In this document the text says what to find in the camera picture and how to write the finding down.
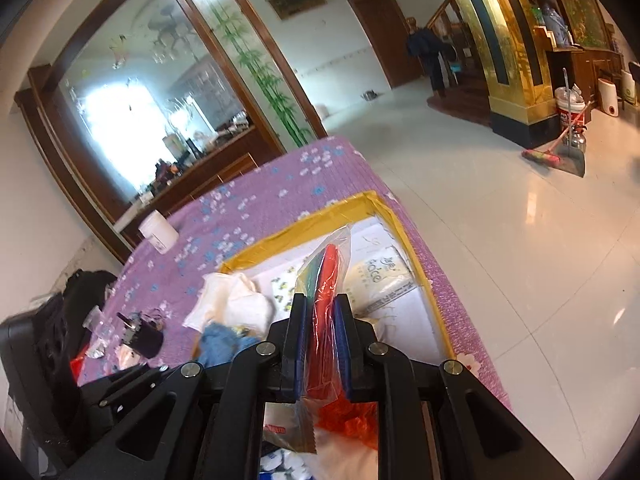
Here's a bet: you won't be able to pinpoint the small white appliance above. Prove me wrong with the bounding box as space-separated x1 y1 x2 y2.
597 77 624 117

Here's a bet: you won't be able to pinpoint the colourful broom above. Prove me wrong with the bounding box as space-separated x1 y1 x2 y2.
521 102 597 169

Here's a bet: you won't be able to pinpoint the white crumpled cloth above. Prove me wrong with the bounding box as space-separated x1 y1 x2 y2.
182 272 274 342

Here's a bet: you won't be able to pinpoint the black bag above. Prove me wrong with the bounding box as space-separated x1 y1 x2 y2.
37 269 121 362

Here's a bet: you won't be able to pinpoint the grey dustpan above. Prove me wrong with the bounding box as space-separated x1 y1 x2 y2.
557 67 587 179

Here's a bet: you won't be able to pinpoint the purple floral tablecloth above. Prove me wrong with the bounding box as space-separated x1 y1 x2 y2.
75 135 514 412

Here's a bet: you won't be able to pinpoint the cream printed tissue pack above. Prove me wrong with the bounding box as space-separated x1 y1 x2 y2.
345 245 419 319

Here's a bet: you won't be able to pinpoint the brown wooden door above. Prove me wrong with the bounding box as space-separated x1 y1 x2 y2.
347 0 424 90

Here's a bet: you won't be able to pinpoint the wooden cabinet with mirror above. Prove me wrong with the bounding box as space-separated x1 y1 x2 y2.
15 0 332 262

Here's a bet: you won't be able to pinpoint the white yellow-pattern tissue pack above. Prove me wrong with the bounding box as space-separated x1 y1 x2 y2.
270 270 302 312

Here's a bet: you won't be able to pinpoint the orange crinkled plastic bag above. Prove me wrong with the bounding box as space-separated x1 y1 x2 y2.
315 400 382 454

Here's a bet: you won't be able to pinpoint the large blue water bottle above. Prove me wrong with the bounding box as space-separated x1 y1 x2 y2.
542 5 571 49

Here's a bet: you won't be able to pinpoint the dark wooden shelf cabinet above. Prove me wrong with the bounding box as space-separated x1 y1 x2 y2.
532 25 627 112

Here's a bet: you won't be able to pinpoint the black cylindrical motor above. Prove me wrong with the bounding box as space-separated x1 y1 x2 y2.
116 311 165 360

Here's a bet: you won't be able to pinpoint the clear plastic cup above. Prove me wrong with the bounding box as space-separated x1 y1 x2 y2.
82 307 119 346

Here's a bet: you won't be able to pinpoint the blue cloth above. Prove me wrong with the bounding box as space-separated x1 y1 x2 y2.
197 322 262 369

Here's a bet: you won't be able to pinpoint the golden pillar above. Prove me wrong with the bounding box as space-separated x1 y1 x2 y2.
435 0 557 149

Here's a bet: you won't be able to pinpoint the white bucket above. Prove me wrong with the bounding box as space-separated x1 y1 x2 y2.
554 86 587 129

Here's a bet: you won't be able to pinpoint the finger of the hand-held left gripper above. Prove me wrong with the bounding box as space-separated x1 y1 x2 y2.
80 364 173 428

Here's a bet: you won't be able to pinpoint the yellow cardboard box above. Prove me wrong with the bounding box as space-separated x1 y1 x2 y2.
219 190 457 367

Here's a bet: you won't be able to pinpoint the white plastic jar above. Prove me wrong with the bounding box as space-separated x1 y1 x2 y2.
137 210 180 253

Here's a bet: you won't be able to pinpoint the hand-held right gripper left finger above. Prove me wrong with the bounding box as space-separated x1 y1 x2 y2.
65 292 308 480

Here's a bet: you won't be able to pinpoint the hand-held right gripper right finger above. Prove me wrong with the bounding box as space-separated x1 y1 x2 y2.
334 292 575 480

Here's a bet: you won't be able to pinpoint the wooden stair railing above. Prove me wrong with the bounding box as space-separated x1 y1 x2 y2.
427 0 494 127

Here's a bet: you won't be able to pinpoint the bagged red green yellow sponges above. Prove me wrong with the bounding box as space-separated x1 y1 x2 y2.
295 225 354 404

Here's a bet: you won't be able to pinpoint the clear packet with red label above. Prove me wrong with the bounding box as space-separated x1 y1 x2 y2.
262 402 321 456

